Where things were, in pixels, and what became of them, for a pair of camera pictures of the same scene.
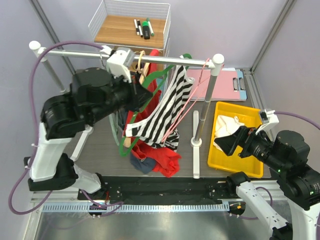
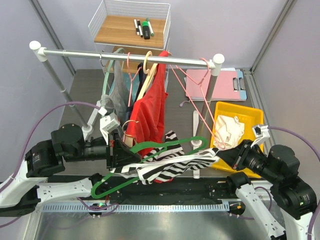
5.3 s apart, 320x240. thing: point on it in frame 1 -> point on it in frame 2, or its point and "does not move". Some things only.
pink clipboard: [226, 87] does not move
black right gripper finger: [228, 143] -> [231, 156]
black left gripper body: [131, 100] -> [114, 147]
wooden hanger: [143, 68] -> [129, 139]
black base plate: [163, 190] does not move
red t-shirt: [166, 162] -> [145, 124]
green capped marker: [150, 29] does not move
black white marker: [137, 30] does not move
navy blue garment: [145, 164] -> [141, 77]
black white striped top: [159, 129] -> [168, 162]
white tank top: [225, 126] does not move
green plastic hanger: [123, 152] -> [164, 145]
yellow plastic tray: [252, 166] does not move
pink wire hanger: [168, 131] -> [195, 108]
